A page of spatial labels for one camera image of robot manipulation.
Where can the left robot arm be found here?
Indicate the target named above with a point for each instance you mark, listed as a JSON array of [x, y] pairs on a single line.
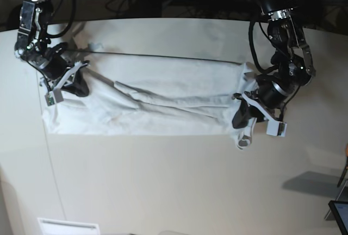
[[291, 67]]

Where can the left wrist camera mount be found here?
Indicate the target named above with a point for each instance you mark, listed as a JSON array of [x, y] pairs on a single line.
[[252, 110]]

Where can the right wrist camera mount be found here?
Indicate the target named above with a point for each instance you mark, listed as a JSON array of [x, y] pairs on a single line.
[[54, 93]]

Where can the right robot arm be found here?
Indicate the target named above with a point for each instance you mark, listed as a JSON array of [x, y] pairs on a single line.
[[32, 46]]

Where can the white T-shirt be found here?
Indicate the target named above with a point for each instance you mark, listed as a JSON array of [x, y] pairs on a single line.
[[152, 95]]

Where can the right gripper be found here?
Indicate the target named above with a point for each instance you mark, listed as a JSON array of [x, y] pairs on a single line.
[[55, 67]]

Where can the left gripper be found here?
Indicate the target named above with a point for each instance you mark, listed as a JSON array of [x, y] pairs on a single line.
[[271, 93]]

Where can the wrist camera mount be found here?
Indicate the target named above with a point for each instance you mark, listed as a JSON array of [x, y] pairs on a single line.
[[252, 110], [54, 93]]

